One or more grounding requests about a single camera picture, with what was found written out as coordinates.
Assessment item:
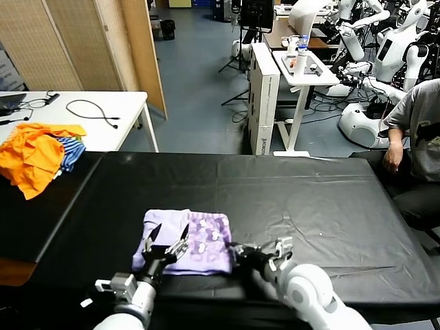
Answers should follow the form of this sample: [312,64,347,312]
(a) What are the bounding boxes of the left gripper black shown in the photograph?
[141,223,190,287]

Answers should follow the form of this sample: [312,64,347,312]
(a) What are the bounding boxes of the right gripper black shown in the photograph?
[229,241,278,281]

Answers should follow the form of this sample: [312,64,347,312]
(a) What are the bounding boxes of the lavender t-shirt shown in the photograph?
[132,208,233,276]

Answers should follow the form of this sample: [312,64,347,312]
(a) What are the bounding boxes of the person forearm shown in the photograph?
[386,126,407,152]

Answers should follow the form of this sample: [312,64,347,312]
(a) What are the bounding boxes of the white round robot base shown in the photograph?
[336,102,393,149]

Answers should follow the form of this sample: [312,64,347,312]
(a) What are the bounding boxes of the person hand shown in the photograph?
[383,144,402,173]

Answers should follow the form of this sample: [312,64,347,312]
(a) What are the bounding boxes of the black plastic table cover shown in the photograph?
[36,151,440,312]

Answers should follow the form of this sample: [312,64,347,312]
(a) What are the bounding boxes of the blue striped garment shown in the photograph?
[54,136,87,173]

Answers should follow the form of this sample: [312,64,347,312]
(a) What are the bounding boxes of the white table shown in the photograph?
[0,91,160,154]

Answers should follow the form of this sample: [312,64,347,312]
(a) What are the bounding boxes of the tall white cardboard box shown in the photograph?
[247,43,281,156]

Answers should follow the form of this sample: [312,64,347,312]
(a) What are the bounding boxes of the white standing desk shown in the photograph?
[271,49,341,158]

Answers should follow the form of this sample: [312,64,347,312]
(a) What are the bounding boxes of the orange garment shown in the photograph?
[0,122,87,201]

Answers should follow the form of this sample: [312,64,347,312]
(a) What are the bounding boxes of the black person trousers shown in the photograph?
[347,150,440,232]

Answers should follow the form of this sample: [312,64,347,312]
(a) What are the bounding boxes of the white bottle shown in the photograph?
[292,49,307,80]

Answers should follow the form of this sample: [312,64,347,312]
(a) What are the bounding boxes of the grey tray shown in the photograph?
[280,54,324,77]

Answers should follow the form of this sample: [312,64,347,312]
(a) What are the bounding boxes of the black tripod stand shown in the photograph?
[219,27,252,107]

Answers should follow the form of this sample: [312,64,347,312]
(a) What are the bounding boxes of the black laptop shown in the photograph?
[0,93,28,118]

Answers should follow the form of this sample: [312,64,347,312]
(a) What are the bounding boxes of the black trash bin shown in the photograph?
[159,19,176,41]

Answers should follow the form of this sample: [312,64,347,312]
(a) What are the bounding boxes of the brown wooden desk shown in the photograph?
[263,16,340,52]

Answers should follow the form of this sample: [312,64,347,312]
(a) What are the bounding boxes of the seated person in grey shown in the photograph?
[383,78,440,182]

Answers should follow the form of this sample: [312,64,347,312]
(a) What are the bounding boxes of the wooden folding screen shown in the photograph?
[0,0,169,121]

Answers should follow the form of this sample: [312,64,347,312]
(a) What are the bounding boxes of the white storage box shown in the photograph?
[0,43,27,92]

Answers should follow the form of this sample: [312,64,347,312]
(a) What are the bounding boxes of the black monitor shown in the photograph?
[239,0,275,34]

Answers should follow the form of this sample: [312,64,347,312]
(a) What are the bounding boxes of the white curved plastic shell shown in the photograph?
[287,0,333,34]

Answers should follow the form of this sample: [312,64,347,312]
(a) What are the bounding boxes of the white humanoid robot black joints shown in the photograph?
[324,0,432,104]

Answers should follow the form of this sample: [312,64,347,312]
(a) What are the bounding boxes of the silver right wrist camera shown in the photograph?
[267,236,294,272]

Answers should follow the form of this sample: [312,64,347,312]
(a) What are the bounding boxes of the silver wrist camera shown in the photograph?
[267,236,294,272]
[95,272,138,300]

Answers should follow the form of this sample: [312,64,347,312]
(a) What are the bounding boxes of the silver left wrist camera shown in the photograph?
[95,272,138,300]

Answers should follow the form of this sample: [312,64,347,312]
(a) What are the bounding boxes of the black loose cable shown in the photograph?
[65,99,121,131]

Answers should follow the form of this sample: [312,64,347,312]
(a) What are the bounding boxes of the black cable with adapter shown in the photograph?
[20,91,61,121]

